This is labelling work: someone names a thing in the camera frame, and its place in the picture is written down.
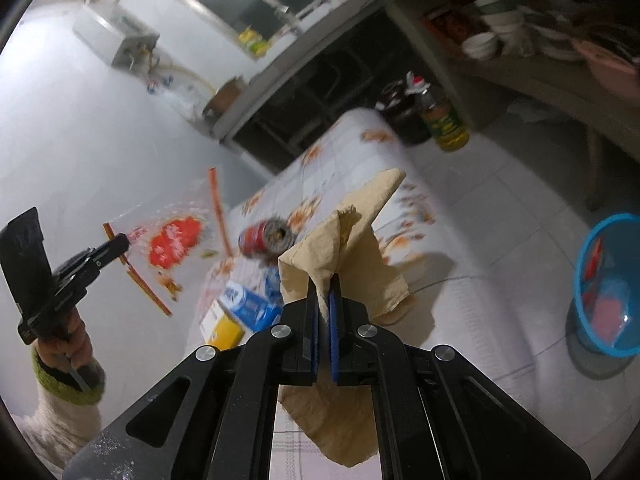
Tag yellow green package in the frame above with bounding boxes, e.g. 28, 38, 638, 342
237, 25, 272, 58

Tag blue plastic basket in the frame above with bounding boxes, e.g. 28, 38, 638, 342
566, 212, 640, 358

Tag pink plastic wrapper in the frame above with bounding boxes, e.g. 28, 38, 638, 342
590, 280, 631, 343

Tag red brown packets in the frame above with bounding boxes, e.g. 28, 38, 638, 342
422, 2, 481, 48

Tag brown cardboard box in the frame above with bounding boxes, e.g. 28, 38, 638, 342
202, 76, 247, 118

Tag grey concrete counter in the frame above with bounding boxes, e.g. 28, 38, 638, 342
217, 0, 481, 143

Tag clear red printed bag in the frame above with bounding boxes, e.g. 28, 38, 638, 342
102, 167, 236, 318

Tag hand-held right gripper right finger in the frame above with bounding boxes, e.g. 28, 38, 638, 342
327, 274, 588, 480

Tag beige cloth rag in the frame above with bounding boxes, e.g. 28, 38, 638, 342
277, 167, 411, 468

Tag blue white carton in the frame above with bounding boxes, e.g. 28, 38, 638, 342
217, 265, 286, 331

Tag red drink can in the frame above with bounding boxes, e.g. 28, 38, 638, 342
239, 217, 296, 261

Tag metal sink cabinet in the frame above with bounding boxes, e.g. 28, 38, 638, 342
72, 2, 161, 68

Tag yellow cardboard box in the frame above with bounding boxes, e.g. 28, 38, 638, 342
199, 302, 247, 352

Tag person's left hand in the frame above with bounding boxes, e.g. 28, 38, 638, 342
36, 306, 96, 374

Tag pink plastic basin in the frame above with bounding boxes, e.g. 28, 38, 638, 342
570, 35, 640, 98

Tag wooden shelf leg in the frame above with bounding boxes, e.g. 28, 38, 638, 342
585, 125, 617, 212

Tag red snack bag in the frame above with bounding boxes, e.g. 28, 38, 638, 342
585, 237, 603, 291

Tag cooking oil bottle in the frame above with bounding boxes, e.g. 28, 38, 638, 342
407, 72, 471, 153

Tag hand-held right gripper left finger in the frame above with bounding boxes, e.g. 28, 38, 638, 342
65, 280, 321, 480

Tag dark plastic container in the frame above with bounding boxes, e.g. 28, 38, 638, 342
376, 80, 433, 147

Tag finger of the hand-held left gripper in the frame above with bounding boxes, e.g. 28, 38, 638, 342
92, 233, 132, 269

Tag stack of white bowls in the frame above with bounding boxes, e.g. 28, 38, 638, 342
474, 0, 526, 36

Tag white bowl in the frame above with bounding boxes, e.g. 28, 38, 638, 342
461, 31, 500, 61

